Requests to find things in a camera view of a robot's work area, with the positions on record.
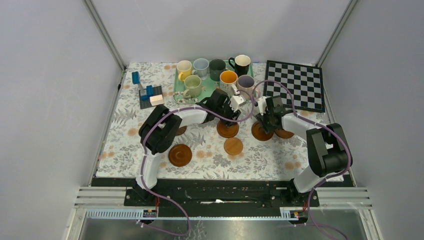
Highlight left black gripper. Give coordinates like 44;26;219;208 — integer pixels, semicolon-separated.
215;99;241;127

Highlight brown wooden coaster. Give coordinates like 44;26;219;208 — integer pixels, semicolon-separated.
216;121;239;139
274;129;295;139
168;144;193;167
251;121;274;142

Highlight pink mug purple inside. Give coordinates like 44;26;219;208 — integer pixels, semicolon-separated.
236;74;261;101

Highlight small light wooden coaster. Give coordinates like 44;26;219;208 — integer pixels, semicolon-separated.
223;137;244;156

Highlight small dark wooden coaster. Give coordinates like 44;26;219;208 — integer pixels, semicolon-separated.
175;126;187;136

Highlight black white chessboard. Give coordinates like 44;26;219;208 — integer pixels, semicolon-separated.
263;60;326;113

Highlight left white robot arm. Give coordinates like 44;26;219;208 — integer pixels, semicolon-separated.
135;89;246;206

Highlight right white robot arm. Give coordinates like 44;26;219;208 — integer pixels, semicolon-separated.
255;96;353;206

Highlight green serving tray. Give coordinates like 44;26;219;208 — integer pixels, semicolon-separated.
173;60;254;104

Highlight patterned mug orange inside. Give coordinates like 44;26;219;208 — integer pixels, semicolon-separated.
219;70;238;97

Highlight pale green mug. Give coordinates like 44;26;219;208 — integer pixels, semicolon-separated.
182;75;202;98

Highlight dark green mug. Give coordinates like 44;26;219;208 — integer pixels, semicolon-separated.
209;59;228;82

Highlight light blue mug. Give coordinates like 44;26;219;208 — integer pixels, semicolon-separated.
191;58;210;80

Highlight floral tablecloth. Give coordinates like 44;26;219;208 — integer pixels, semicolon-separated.
95;63;308;181

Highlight black mug white inside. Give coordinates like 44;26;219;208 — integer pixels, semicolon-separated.
228;54;251;77

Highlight yellow mug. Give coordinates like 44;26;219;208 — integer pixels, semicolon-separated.
176;60;193;82

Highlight light wooden block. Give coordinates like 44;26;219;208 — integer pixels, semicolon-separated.
149;94;165;106

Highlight blue block on stand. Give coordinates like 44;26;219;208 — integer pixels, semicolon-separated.
131;71;145;92

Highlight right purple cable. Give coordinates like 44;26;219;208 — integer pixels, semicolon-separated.
251;79;353;240

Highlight purple cable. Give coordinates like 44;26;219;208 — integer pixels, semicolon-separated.
251;79;353;240
137;88;257;237

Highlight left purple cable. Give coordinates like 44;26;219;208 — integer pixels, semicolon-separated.
137;88;257;237

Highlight dark base plate with blocks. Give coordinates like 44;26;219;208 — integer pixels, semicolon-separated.
138;85;163;110

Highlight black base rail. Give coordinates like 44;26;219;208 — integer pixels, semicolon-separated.
90;177;355;220

